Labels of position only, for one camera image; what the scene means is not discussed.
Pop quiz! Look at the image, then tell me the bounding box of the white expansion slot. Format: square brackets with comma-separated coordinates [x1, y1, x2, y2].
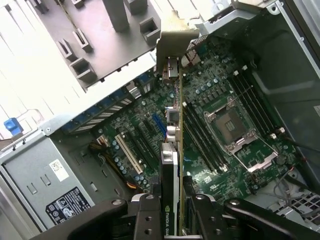
[114, 133, 145, 176]

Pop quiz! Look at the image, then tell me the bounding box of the black long expansion slot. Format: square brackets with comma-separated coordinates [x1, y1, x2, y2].
[134, 122, 163, 166]
[124, 127, 157, 173]

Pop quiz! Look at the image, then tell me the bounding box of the black RAM slot bank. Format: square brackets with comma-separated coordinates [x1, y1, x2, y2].
[183, 98, 230, 176]
[228, 63, 286, 140]

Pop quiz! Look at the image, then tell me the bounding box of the metal socket cover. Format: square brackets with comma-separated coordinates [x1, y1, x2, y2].
[224, 138, 280, 173]

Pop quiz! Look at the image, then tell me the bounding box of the white power connector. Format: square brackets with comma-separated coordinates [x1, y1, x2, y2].
[96, 135, 111, 149]

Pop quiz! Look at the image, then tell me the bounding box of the blue expansion slot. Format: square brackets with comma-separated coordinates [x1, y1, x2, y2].
[151, 113, 168, 141]

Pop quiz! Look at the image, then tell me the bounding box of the CPU socket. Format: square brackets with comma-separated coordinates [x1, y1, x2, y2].
[203, 103, 258, 151]

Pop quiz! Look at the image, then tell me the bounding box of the silver perforated drive cage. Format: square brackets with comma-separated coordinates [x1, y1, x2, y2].
[264, 188, 320, 232]

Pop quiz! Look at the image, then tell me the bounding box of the grey power supply unit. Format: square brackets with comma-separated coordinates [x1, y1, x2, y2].
[0, 136, 101, 233]

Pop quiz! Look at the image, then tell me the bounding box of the thin metal locking lever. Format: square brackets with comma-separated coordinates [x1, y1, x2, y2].
[229, 84, 255, 100]

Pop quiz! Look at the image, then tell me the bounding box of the black open PC case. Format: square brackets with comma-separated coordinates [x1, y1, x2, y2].
[0, 0, 320, 240]

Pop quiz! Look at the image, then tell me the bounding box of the green motherboard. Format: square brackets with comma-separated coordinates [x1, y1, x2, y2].
[94, 37, 308, 201]

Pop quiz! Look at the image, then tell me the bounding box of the blue case latch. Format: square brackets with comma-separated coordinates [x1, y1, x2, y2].
[3, 117, 25, 136]

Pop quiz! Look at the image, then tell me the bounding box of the grey parts rack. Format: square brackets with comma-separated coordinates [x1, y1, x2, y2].
[31, 0, 163, 89]

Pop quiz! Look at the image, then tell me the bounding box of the yellow black power wire bundle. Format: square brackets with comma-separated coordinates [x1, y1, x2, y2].
[88, 141, 141, 195]

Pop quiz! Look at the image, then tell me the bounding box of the grey thin wire bundle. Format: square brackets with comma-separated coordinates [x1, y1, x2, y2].
[272, 163, 310, 208]

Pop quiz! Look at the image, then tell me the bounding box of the red black twisted wire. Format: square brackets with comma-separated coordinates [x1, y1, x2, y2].
[184, 47, 201, 66]

